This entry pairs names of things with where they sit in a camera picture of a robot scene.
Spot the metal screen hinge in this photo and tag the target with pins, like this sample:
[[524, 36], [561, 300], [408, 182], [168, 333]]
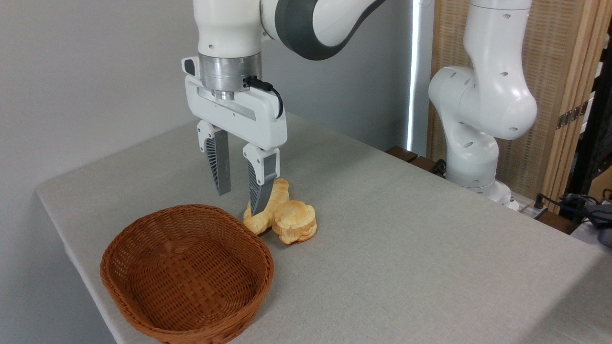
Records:
[[571, 114]]

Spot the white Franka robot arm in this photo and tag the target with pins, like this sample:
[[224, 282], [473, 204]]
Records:
[[487, 95]]

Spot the dark brown wooden slat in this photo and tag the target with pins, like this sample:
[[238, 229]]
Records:
[[557, 222], [401, 153], [424, 164]]

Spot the wooden rattan folding screen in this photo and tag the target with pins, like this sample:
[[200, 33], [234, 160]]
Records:
[[550, 48]]

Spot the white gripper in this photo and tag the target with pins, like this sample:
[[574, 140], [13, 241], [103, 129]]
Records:
[[248, 119]]

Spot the black metal stand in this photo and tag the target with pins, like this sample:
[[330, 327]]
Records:
[[590, 134]]

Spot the long golden bread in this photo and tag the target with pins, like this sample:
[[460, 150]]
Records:
[[262, 223]]

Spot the round flower-shaped bread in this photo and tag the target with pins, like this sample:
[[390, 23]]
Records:
[[296, 222]]

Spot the brown wicker basket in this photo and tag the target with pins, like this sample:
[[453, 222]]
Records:
[[191, 277]]

